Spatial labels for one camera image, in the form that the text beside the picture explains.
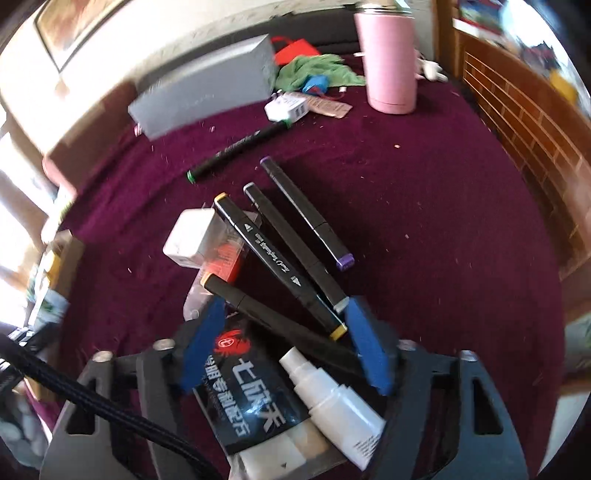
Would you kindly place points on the maroon blanket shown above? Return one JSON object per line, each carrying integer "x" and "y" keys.
{"x": 415, "y": 207}

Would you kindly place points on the small blue object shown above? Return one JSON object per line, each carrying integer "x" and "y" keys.
{"x": 315, "y": 85}

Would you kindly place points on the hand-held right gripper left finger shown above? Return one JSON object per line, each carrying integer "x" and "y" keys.
{"x": 198, "y": 350}

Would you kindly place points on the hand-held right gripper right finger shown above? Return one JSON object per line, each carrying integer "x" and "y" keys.
{"x": 369, "y": 350}

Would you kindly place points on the beige packet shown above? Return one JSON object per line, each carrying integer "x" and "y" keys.
{"x": 330, "y": 107}

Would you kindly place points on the beige-capped black marker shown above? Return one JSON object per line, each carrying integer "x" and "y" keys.
{"x": 258, "y": 307}

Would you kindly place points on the clear orange blister package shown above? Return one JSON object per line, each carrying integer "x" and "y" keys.
{"x": 224, "y": 258}

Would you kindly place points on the black sachet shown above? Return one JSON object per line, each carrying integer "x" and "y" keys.
{"x": 249, "y": 383}

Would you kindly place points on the red bag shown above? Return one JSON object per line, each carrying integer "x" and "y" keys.
{"x": 295, "y": 50}

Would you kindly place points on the white spray bottle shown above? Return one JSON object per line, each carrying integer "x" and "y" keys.
{"x": 332, "y": 410}

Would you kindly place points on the brown wooden post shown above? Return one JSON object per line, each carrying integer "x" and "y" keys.
{"x": 445, "y": 37}

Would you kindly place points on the white power adapter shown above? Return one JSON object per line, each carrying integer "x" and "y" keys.
{"x": 189, "y": 235}

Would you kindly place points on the green cloth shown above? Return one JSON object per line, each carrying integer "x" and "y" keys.
{"x": 318, "y": 67}

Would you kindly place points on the black sofa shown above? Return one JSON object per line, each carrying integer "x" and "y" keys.
{"x": 332, "y": 27}

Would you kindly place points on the yellow-capped black marker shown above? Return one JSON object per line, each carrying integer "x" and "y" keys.
{"x": 263, "y": 249}

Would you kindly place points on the wooden cabinet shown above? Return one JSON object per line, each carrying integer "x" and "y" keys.
{"x": 531, "y": 138}

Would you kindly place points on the grey rectangular box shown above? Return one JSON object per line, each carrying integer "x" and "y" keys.
{"x": 198, "y": 87}

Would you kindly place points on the framed painting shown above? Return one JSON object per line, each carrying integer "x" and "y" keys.
{"x": 69, "y": 23}

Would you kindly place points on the white multi-port charger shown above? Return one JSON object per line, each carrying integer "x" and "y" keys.
{"x": 288, "y": 108}

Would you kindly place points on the pink water bottle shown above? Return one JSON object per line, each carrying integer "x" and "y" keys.
{"x": 390, "y": 60}

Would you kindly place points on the green-capped black marker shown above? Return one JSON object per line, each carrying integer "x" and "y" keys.
{"x": 235, "y": 150}

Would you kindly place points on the white tube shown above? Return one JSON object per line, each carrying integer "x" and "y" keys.
{"x": 277, "y": 457}

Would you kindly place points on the purple-capped black marker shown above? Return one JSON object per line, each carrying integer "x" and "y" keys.
{"x": 300, "y": 207}

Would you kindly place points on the grey-capped black marker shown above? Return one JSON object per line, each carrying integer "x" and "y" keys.
{"x": 291, "y": 240}

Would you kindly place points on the cardboard box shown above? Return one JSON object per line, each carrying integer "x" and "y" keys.
{"x": 74, "y": 258}

